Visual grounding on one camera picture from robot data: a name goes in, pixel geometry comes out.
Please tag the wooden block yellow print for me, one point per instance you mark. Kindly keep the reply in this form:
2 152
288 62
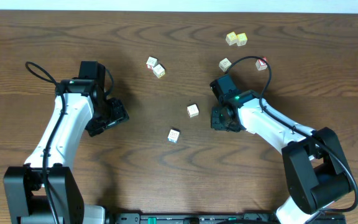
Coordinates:
231 38

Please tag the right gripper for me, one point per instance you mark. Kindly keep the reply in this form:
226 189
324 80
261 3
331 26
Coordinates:
216 123

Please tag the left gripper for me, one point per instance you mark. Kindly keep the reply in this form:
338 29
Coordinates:
111 116

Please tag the yellow framed wooden block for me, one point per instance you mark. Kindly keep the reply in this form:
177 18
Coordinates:
241 39

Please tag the wooden block blue side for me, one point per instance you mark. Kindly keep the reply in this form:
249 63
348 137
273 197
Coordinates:
173 135

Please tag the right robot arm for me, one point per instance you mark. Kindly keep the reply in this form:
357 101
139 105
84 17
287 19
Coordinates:
316 169

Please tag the plain wooden block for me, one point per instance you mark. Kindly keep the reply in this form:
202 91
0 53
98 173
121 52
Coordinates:
224 64

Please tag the wooden block soccer ball A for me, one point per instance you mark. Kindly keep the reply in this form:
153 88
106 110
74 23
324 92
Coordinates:
193 110

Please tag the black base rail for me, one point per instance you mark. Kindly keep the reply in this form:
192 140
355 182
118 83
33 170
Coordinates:
136 218

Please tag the red V wooden block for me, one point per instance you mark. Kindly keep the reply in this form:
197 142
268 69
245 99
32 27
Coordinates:
261 64

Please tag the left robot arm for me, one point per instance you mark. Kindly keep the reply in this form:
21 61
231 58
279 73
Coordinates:
43 190

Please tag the wooden block yellow K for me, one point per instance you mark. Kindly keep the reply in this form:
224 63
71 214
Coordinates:
159 71

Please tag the wooden block red print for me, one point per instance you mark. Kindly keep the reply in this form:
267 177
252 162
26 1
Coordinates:
151 63

